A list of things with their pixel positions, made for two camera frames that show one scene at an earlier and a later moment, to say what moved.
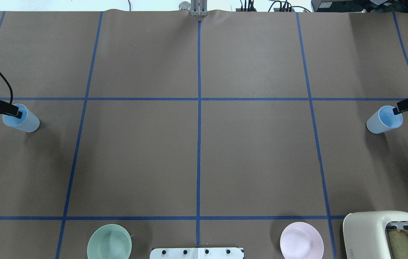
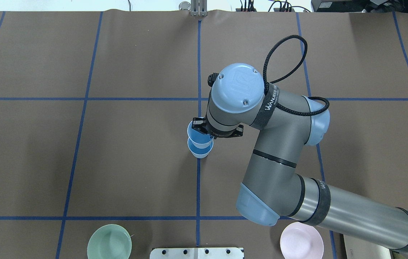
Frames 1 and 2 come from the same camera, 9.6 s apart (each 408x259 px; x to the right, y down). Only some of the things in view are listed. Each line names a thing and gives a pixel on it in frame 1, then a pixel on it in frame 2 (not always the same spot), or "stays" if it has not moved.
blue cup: [28, 123] -> [199, 153]
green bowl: [109, 241] stays
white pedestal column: [198, 253] stays
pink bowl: [300, 240] stays
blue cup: [384, 120] -> [200, 140]
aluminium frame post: [199, 8] stays
